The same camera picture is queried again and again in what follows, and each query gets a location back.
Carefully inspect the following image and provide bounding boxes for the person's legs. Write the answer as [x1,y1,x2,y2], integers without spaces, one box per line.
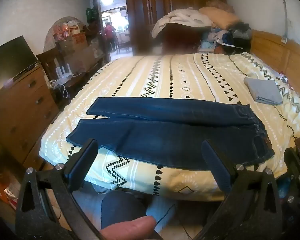
[72,184,178,235]

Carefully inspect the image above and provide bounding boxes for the white router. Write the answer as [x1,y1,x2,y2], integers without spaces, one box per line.
[54,65,72,79]

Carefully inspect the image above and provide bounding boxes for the dark blue jeans pants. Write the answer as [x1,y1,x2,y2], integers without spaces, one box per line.
[66,96,275,171]

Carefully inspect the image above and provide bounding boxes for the pile of dark clothes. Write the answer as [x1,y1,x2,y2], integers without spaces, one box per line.
[201,24,252,54]

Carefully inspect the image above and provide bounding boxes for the beige pillow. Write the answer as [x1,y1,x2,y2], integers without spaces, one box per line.
[198,6,240,27]

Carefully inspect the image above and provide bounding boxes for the black television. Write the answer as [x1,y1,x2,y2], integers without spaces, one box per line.
[0,35,38,94]

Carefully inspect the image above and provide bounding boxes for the brown wooden wardrobe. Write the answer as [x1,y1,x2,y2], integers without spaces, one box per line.
[124,0,227,55]

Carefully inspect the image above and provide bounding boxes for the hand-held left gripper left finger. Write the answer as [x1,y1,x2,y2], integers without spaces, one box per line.
[15,138,100,240]

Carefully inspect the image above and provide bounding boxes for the wooden dresser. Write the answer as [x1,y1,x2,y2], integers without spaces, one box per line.
[0,64,60,170]

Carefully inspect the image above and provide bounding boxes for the plastic bag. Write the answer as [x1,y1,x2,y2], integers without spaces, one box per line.
[0,172,19,209]

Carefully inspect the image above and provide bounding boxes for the green bag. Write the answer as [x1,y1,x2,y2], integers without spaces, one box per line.
[86,7,98,23]

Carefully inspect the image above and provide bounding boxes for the white clothes pile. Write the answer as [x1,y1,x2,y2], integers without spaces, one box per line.
[152,8,213,38]

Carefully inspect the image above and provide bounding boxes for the wall cable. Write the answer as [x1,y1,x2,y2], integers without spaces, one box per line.
[275,0,289,43]

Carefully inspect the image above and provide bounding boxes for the round mesh cover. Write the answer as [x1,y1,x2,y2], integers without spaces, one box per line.
[44,16,88,55]

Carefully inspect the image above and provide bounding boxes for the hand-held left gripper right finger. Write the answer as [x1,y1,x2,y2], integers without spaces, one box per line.
[194,139,284,240]

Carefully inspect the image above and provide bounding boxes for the wooden headboard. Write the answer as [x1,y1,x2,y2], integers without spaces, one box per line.
[250,29,300,90]

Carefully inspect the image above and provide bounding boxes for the cardboard box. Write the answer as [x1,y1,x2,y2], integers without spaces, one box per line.
[71,33,88,47]

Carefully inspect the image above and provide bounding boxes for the white cable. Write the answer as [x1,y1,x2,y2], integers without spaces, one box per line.
[49,79,70,99]

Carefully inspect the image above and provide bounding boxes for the yellow patterned bed blanket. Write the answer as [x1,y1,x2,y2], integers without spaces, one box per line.
[39,52,300,202]

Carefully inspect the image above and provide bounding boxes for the folded grey cloth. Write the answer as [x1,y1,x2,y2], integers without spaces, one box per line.
[244,77,283,105]

